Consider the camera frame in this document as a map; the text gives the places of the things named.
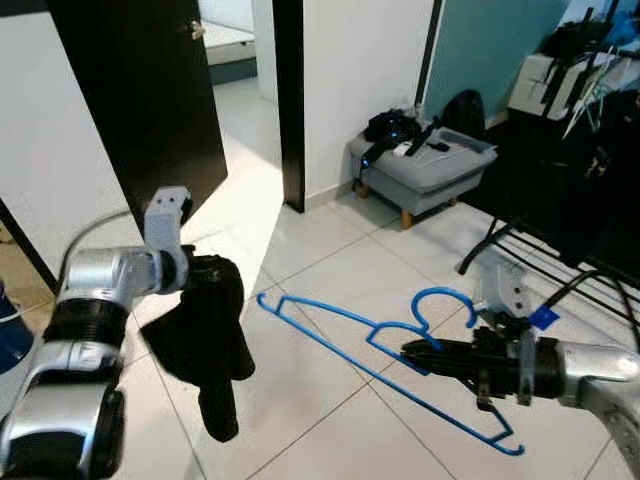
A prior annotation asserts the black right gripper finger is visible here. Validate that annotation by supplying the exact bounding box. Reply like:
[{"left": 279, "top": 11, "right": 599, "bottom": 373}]
[
  {"left": 404, "top": 356, "right": 474, "bottom": 378},
  {"left": 400, "top": 339, "right": 474, "bottom": 359}
]

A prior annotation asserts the blue plastic hanger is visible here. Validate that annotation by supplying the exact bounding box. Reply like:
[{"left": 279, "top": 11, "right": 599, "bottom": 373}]
[{"left": 256, "top": 287, "right": 526, "bottom": 457}]

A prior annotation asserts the black garment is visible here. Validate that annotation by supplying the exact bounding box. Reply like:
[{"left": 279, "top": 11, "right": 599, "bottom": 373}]
[{"left": 140, "top": 255, "right": 256, "bottom": 443}]

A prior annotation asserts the black metal clothes rack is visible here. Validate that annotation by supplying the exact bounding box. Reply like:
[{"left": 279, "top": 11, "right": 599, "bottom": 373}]
[{"left": 455, "top": 0, "right": 640, "bottom": 336}]

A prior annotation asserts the grey upholstered ottoman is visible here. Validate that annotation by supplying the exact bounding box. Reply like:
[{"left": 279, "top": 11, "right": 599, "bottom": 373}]
[{"left": 347, "top": 130, "right": 498, "bottom": 231}]

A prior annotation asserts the black door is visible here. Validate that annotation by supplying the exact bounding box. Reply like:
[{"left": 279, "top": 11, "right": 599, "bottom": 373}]
[{"left": 45, "top": 0, "right": 229, "bottom": 233}]

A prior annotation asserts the black clothes pile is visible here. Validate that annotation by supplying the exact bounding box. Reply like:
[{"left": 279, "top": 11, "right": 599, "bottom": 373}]
[{"left": 360, "top": 108, "right": 426, "bottom": 166}]

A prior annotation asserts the black backpack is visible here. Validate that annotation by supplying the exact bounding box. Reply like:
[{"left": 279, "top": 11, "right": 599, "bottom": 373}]
[{"left": 440, "top": 88, "right": 488, "bottom": 141}]

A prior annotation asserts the white bed with teal base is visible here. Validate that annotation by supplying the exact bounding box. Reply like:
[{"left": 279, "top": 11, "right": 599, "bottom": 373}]
[{"left": 198, "top": 18, "right": 259, "bottom": 86}]

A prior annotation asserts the black handbag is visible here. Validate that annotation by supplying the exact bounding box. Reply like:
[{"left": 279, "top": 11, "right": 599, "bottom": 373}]
[{"left": 540, "top": 20, "right": 611, "bottom": 61}]

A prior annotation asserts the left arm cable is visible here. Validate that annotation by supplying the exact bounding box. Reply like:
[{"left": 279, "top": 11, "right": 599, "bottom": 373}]
[{"left": 60, "top": 208, "right": 151, "bottom": 286}]

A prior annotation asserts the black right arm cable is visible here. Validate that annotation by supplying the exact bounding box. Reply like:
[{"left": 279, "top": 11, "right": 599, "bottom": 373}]
[{"left": 540, "top": 268, "right": 640, "bottom": 331}]

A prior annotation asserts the black door frame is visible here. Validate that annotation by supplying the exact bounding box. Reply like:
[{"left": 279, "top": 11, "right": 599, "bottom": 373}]
[{"left": 272, "top": 0, "right": 306, "bottom": 213}]

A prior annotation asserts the black flat strap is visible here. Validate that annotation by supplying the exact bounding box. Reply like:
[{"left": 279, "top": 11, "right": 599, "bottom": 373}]
[{"left": 405, "top": 118, "right": 443, "bottom": 161}]

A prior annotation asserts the white wire hanger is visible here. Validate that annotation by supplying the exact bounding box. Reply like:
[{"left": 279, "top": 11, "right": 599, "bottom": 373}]
[{"left": 563, "top": 55, "right": 613, "bottom": 141}]

